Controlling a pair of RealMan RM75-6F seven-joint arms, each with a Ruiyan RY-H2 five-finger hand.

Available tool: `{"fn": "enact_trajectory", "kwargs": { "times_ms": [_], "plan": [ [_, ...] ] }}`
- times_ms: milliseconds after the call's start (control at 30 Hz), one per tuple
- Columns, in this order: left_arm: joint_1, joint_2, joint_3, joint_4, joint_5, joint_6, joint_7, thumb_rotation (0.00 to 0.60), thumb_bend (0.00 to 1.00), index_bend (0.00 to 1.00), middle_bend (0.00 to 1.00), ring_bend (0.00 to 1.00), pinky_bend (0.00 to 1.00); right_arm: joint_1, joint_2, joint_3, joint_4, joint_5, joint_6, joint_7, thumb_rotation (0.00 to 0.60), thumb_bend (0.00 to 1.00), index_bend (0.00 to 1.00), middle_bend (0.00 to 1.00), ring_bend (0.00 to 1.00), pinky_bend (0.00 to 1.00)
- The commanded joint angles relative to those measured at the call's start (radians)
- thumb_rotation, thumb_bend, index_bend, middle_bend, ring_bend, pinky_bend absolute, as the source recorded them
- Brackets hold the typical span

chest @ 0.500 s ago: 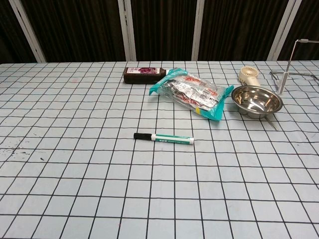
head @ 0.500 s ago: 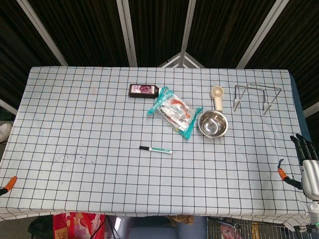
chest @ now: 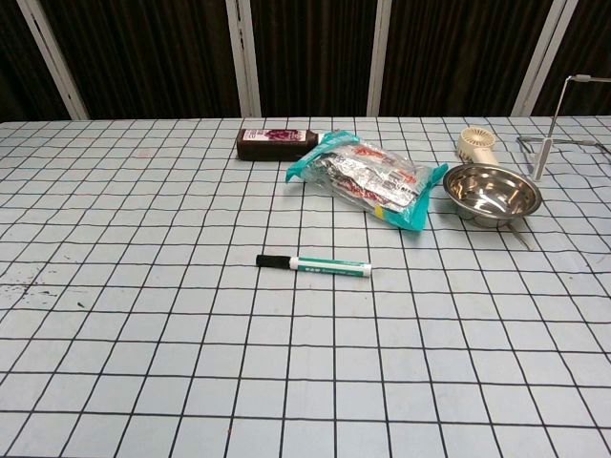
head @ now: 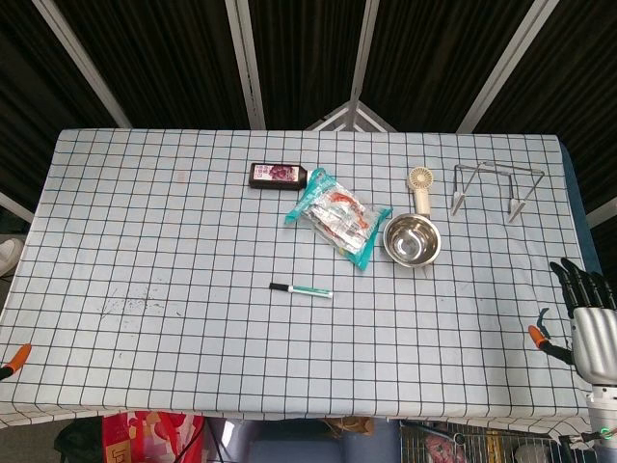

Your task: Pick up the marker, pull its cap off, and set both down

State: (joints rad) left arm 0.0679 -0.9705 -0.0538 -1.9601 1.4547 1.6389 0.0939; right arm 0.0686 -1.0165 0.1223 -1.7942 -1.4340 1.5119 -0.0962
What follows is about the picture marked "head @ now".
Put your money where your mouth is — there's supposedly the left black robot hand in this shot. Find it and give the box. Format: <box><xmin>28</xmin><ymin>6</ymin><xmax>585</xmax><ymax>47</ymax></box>
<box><xmin>0</xmin><ymin>342</ymin><xmax>33</xmax><ymax>382</ymax></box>

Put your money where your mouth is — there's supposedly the black curtain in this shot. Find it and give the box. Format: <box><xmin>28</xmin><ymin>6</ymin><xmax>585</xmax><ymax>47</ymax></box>
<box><xmin>0</xmin><ymin>0</ymin><xmax>617</xmax><ymax>242</ymax></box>

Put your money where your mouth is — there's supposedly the stainless steel bowl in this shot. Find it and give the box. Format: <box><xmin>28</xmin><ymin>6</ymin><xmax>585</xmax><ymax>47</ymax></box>
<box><xmin>383</xmin><ymin>213</ymin><xmax>443</xmax><ymax>268</ymax></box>

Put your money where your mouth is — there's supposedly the black bag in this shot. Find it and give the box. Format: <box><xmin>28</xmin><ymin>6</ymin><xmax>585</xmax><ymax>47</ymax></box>
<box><xmin>53</xmin><ymin>417</ymin><xmax>105</xmax><ymax>463</ymax></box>

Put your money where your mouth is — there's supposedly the red shopping bag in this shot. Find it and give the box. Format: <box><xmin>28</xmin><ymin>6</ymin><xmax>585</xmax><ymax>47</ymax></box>
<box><xmin>100</xmin><ymin>409</ymin><xmax>206</xmax><ymax>463</ymax></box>

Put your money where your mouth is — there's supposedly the dark bottle purple label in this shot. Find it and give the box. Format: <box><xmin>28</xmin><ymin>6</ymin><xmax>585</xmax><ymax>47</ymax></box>
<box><xmin>248</xmin><ymin>162</ymin><xmax>309</xmax><ymax>193</ymax></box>

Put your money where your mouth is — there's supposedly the cream handheld fan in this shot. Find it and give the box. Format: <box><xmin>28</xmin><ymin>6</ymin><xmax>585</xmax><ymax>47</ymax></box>
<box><xmin>408</xmin><ymin>166</ymin><xmax>434</xmax><ymax>217</ymax></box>

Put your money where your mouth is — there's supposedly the white metal frame post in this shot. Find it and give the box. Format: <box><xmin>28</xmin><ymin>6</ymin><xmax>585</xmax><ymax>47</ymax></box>
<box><xmin>225</xmin><ymin>0</ymin><xmax>267</xmax><ymax>129</ymax></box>
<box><xmin>348</xmin><ymin>0</ymin><xmax>382</xmax><ymax>105</ymax></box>
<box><xmin>32</xmin><ymin>0</ymin><xmax>132</xmax><ymax>129</ymax></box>
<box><xmin>456</xmin><ymin>0</ymin><xmax>561</xmax><ymax>133</ymax></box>

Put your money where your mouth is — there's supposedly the wire mesh basket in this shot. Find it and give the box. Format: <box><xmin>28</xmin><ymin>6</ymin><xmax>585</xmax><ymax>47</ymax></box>
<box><xmin>399</xmin><ymin>419</ymin><xmax>595</xmax><ymax>463</ymax></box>

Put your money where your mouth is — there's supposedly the metal wire stand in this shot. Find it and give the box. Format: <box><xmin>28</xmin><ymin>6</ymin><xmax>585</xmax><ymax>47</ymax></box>
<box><xmin>450</xmin><ymin>162</ymin><xmax>547</xmax><ymax>224</ymax></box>

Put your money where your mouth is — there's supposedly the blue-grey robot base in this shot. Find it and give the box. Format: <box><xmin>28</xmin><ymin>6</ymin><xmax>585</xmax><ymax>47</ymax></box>
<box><xmin>204</xmin><ymin>417</ymin><xmax>402</xmax><ymax>463</ymax></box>

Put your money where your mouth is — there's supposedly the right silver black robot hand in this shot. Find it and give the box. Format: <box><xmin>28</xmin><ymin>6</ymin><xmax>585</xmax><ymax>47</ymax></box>
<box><xmin>527</xmin><ymin>258</ymin><xmax>617</xmax><ymax>386</ymax></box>

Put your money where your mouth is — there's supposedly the green white marker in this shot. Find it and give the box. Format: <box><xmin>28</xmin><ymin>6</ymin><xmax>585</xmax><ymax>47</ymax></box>
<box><xmin>286</xmin><ymin>284</ymin><xmax>335</xmax><ymax>300</ymax></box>

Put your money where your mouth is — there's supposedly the blue checkered tablecloth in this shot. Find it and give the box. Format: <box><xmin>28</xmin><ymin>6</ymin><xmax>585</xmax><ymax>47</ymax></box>
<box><xmin>0</xmin><ymin>127</ymin><xmax>603</xmax><ymax>430</ymax></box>

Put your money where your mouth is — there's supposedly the white shoe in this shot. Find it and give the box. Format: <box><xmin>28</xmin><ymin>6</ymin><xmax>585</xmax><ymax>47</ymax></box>
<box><xmin>0</xmin><ymin>237</ymin><xmax>23</xmax><ymax>277</ymax></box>

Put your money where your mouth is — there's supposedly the white triangular frame base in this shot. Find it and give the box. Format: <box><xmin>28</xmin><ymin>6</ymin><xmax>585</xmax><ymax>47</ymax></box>
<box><xmin>305</xmin><ymin>99</ymin><xmax>397</xmax><ymax>132</ymax></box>

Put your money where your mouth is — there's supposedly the teal foil snack bag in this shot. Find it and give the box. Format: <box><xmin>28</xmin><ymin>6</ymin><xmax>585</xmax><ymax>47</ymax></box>
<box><xmin>283</xmin><ymin>167</ymin><xmax>394</xmax><ymax>274</ymax></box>

